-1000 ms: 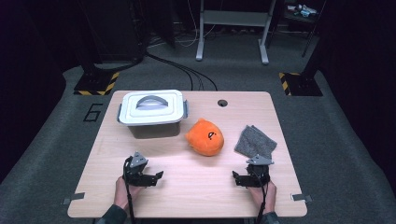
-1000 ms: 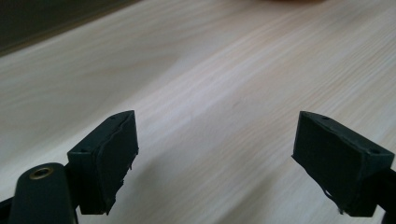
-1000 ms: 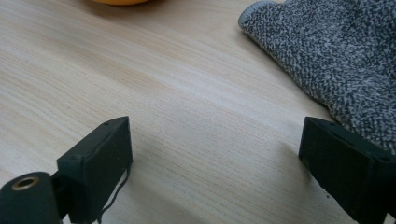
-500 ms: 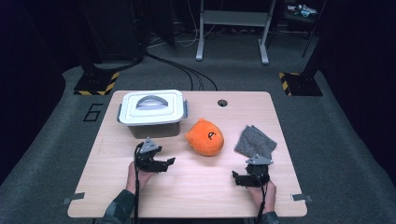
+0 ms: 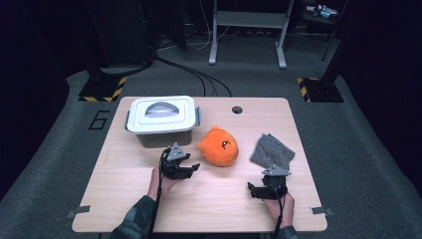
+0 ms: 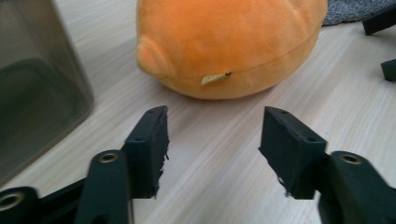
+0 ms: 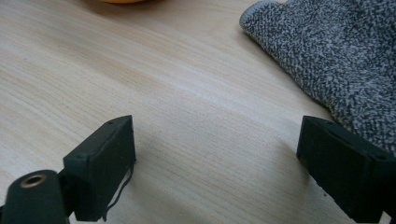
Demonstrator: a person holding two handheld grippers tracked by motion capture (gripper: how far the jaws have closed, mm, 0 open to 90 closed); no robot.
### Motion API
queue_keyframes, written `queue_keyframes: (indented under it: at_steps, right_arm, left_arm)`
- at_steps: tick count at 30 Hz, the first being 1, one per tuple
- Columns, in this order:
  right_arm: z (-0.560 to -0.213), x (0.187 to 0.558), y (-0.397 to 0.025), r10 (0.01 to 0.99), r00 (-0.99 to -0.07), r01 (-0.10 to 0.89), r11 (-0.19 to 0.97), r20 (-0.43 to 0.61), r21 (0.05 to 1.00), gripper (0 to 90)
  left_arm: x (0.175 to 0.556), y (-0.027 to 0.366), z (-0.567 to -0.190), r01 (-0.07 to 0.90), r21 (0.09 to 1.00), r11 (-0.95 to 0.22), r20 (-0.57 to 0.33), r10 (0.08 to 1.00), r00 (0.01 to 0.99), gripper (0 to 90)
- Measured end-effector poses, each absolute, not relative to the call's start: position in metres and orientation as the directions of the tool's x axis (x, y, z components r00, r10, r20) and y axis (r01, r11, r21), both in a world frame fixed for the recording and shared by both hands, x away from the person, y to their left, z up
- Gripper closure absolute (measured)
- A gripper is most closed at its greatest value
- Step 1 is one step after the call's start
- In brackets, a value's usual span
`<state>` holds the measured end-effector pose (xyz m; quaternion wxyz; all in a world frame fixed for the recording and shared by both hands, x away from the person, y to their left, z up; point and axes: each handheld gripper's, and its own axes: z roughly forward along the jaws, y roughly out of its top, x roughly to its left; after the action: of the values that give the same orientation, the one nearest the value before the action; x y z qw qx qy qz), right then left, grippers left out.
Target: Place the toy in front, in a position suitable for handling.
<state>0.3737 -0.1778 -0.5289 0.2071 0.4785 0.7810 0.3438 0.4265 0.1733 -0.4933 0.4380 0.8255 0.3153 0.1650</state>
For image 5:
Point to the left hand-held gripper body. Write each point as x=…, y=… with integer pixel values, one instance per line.
x=170, y=164

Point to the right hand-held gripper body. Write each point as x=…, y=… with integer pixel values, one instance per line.
x=275, y=184

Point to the clear grey storage box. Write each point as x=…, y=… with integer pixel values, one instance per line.
x=164, y=138

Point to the grey microfibre cloth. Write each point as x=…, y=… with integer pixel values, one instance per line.
x=272, y=152

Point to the orange plush toy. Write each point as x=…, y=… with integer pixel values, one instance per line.
x=219, y=146

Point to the person's left hand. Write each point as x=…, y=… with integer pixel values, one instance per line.
x=161, y=184

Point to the person's right hand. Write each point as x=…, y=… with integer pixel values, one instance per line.
x=282, y=207

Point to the grey tape strip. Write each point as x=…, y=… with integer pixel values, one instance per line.
x=321, y=210
x=79, y=210

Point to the black striped stand base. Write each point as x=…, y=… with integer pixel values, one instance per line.
x=103, y=89
x=320, y=89

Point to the dark cabinet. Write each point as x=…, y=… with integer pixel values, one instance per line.
x=122, y=30

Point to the dark shelf with small things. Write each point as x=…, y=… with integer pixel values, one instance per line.
x=320, y=13

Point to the white metal table frame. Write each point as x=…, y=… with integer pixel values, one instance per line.
x=247, y=20

